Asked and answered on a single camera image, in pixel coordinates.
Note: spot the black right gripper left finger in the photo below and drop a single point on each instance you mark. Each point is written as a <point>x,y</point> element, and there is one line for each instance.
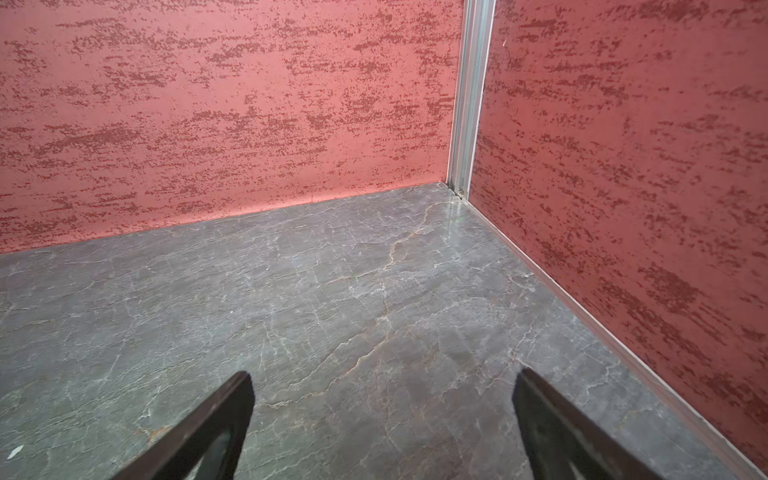
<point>208,442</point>

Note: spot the aluminium corner post right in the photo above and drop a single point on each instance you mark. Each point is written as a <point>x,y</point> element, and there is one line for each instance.
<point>477,26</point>

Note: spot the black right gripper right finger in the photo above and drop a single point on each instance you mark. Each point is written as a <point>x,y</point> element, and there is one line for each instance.
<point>563,443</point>

